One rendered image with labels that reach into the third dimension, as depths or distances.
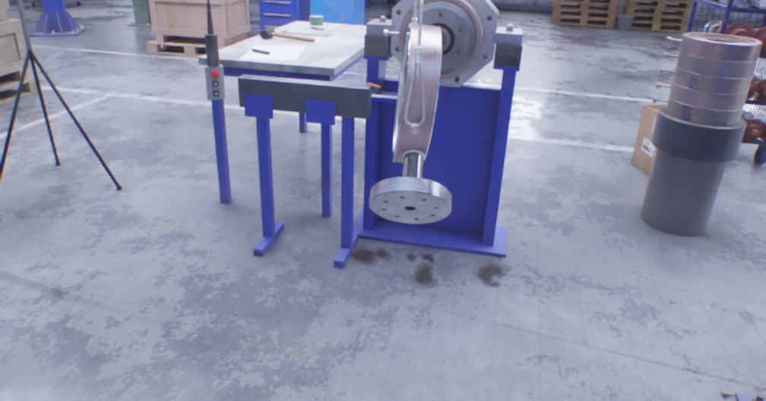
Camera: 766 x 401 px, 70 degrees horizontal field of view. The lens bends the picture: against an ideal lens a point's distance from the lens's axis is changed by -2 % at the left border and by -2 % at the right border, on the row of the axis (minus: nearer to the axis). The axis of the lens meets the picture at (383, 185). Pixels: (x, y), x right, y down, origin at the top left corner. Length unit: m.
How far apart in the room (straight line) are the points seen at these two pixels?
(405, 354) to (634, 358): 0.91
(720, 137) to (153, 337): 2.87
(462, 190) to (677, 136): 1.19
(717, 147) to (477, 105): 1.30
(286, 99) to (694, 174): 2.20
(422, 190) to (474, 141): 1.65
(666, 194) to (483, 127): 1.18
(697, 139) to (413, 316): 1.79
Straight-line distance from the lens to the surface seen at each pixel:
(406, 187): 1.28
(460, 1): 2.54
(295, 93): 2.61
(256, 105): 2.69
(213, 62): 2.18
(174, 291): 2.71
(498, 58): 2.66
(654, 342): 2.64
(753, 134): 4.92
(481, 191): 3.01
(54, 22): 9.92
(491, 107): 2.86
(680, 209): 3.52
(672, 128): 3.38
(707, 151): 3.38
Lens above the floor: 1.49
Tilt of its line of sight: 24 degrees down
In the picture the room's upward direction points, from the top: 2 degrees clockwise
